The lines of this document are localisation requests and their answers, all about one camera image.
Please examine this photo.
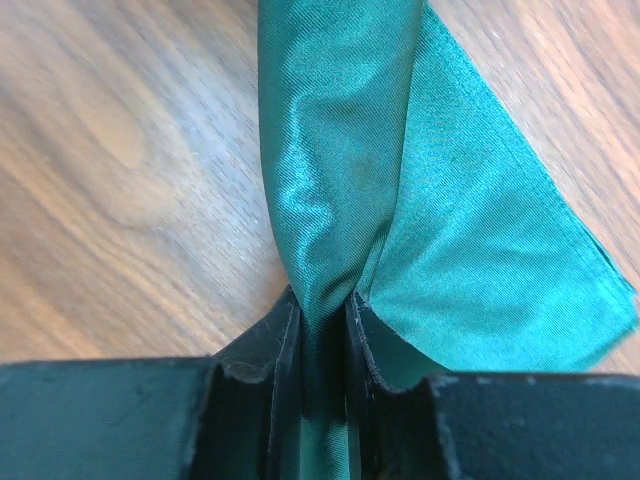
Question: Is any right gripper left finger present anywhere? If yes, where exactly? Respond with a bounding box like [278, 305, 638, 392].
[1, 290, 301, 479]

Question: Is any dark green cloth napkin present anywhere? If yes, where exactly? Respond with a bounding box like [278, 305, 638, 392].
[258, 1, 637, 479]

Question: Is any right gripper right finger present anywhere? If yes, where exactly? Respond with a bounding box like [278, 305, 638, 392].
[345, 294, 639, 479]

